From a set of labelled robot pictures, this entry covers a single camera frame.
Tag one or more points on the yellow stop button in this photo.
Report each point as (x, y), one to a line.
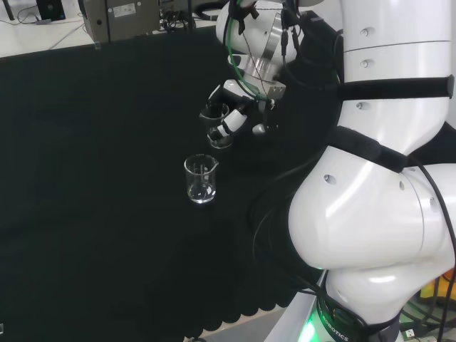
(441, 285)

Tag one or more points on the black bench cloth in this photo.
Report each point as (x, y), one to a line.
(89, 142)

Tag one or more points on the grey metal equipment box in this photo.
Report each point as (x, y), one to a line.
(121, 18)

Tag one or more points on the large graduated glass beaker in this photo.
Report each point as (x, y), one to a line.
(209, 117)

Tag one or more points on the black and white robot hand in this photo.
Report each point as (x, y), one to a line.
(235, 119)

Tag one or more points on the small clear glass beaker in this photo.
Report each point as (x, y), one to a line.
(200, 181)

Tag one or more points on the black monitor stand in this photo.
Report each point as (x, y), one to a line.
(50, 9)

